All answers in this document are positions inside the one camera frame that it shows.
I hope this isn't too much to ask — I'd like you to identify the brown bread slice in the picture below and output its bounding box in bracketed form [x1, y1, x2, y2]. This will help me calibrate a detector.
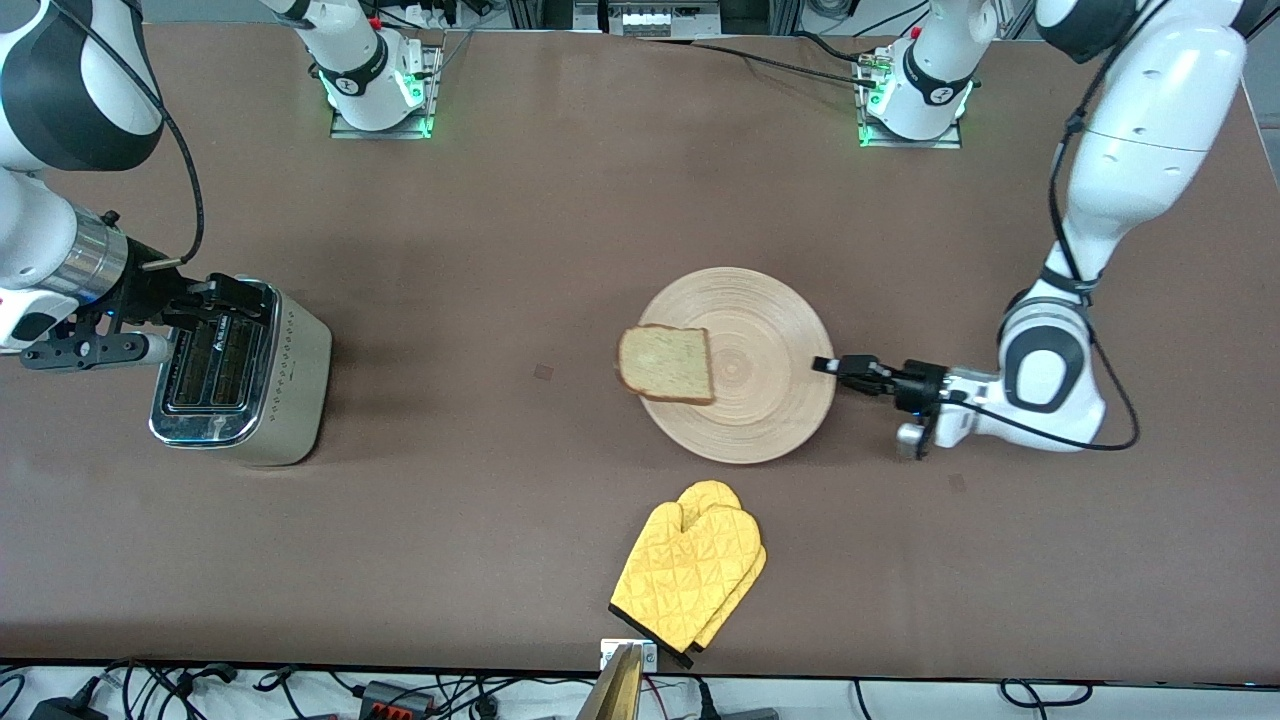
[615, 324, 716, 406]

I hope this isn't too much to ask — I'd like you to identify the black tangled cable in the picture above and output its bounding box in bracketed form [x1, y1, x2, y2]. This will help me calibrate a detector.
[100, 658, 241, 720]

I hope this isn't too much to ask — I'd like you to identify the round wooden plate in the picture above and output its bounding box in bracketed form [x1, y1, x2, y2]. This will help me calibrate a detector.
[637, 267, 837, 465]

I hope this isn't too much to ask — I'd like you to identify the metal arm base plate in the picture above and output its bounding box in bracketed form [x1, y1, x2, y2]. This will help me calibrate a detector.
[330, 45, 442, 141]
[855, 45, 966, 151]

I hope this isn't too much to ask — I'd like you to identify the black cable across table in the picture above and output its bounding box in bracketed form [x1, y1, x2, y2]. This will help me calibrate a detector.
[640, 36, 883, 89]

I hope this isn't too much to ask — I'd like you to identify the black looped cable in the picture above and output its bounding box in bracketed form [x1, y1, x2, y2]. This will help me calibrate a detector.
[1000, 679, 1093, 707]

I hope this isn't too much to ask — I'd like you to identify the silver two-slot toaster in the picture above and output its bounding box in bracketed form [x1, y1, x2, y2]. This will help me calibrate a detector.
[148, 278, 333, 468]

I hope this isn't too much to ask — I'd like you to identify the brass coloured bar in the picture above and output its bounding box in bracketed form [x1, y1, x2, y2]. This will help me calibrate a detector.
[575, 645, 644, 720]

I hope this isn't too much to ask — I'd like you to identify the grey power strip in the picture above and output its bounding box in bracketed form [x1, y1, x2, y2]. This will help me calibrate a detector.
[605, 0, 696, 39]

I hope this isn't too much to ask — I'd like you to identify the red and black connector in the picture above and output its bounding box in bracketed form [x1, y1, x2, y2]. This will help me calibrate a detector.
[360, 681, 437, 717]

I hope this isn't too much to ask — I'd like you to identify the yellow quilted oven mitt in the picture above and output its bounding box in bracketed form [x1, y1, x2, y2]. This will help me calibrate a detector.
[610, 500, 764, 656]
[678, 480, 769, 669]

